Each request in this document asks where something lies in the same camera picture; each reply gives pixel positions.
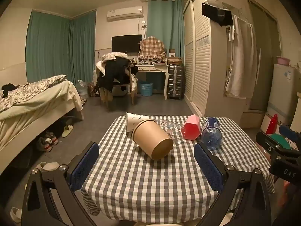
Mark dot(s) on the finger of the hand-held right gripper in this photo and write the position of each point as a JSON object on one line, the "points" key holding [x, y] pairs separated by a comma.
{"points": [[290, 133], [268, 143]]}

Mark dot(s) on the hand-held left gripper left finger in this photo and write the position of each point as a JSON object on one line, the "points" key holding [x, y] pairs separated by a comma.
{"points": [[84, 167]]}

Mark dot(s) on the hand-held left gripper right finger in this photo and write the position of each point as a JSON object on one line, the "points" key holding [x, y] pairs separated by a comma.
{"points": [[208, 167]]}

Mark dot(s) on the brown paper cup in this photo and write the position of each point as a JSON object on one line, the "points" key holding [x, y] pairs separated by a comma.
{"points": [[150, 136]]}

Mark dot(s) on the pink cup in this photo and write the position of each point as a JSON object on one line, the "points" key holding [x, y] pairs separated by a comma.
{"points": [[191, 127]]}

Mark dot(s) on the clear plastic cup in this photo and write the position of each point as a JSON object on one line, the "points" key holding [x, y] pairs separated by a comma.
{"points": [[169, 128]]}

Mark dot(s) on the white patterned paper cup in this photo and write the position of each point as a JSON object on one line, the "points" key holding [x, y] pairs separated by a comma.
{"points": [[132, 122]]}

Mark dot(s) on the green round object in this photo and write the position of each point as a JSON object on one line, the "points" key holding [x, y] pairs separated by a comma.
{"points": [[278, 138]]}

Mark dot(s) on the red plastic object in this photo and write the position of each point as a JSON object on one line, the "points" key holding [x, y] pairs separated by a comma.
{"points": [[272, 124]]}

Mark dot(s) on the plastic water bottle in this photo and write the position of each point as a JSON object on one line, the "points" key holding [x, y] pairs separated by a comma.
{"points": [[211, 134]]}

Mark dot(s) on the white slipper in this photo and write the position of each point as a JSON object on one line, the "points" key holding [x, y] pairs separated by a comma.
{"points": [[48, 166], [16, 214]]}

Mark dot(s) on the pale green slipper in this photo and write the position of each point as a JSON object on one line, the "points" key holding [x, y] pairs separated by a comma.
{"points": [[67, 130]]}

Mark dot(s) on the white fridge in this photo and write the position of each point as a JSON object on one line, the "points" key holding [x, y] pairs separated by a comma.
{"points": [[281, 91]]}

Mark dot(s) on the white red sneaker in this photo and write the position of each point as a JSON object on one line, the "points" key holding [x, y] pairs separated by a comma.
{"points": [[44, 144], [52, 137]]}

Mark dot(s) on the grey checkered tablecloth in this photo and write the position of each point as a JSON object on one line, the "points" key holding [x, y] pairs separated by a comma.
{"points": [[141, 183]]}

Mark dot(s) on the pink basin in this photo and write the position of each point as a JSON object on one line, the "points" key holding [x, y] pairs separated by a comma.
{"points": [[283, 60]]}

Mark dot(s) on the bed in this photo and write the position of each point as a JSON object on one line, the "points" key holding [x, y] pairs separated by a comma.
{"points": [[35, 113]]}

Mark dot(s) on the large water jug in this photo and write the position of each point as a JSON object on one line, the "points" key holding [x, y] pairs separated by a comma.
{"points": [[82, 89]]}

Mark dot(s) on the patterned bag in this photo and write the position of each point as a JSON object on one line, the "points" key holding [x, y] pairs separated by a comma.
{"points": [[91, 89]]}

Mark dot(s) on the dark door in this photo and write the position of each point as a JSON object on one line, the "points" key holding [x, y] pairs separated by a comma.
{"points": [[263, 56]]}

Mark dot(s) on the white towel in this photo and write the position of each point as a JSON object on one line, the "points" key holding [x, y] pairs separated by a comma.
{"points": [[239, 58]]}

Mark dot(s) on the grey suitcase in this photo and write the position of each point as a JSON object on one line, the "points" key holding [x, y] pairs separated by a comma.
{"points": [[175, 82]]}

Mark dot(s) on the patterned blanket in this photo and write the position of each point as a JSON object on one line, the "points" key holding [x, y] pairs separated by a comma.
{"points": [[30, 90]]}

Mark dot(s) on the wooden chair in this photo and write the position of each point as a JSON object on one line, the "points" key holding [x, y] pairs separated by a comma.
{"points": [[131, 84]]}

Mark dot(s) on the black clothes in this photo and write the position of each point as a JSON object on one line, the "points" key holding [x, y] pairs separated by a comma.
{"points": [[114, 73]]}

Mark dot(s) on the blue laundry basket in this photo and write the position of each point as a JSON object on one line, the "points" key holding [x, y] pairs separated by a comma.
{"points": [[145, 89]]}

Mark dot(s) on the white louvred wardrobe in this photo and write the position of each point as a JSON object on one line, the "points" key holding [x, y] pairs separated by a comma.
{"points": [[199, 63]]}

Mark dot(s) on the black cloth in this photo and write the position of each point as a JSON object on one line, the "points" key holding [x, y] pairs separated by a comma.
{"points": [[9, 88]]}

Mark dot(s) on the cardboard box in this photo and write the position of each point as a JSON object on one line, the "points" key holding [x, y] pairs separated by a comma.
{"points": [[175, 60]]}

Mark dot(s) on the white desk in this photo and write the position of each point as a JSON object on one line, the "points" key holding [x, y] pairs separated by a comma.
{"points": [[152, 69]]}

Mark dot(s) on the green curtain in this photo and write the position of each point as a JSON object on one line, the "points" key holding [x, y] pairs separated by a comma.
{"points": [[167, 23], [82, 49], [47, 49]]}

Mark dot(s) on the black television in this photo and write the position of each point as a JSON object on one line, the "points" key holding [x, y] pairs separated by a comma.
{"points": [[124, 42]]}

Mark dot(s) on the plaid cloth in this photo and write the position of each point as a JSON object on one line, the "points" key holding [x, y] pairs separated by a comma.
{"points": [[151, 47]]}

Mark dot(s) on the white air conditioner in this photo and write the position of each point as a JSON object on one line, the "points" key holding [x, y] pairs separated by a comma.
{"points": [[125, 13]]}

